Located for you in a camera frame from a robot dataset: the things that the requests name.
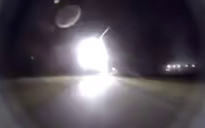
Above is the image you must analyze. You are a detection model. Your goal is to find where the grey asphalt path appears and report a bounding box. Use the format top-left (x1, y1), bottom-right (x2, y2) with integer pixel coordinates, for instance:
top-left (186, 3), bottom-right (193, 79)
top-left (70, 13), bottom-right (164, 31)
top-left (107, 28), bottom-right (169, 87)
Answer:
top-left (9, 75), bottom-right (198, 128)

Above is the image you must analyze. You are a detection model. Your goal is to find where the grass verge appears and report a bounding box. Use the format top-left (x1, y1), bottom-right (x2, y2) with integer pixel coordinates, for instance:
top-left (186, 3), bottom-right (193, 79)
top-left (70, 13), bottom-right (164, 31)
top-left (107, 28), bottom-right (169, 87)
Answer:
top-left (118, 75), bottom-right (204, 104)

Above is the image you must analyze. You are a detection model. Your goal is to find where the building with lit windows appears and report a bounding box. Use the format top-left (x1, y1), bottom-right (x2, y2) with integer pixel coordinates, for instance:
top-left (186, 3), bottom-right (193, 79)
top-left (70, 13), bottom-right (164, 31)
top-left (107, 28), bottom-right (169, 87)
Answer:
top-left (163, 62), bottom-right (199, 73)

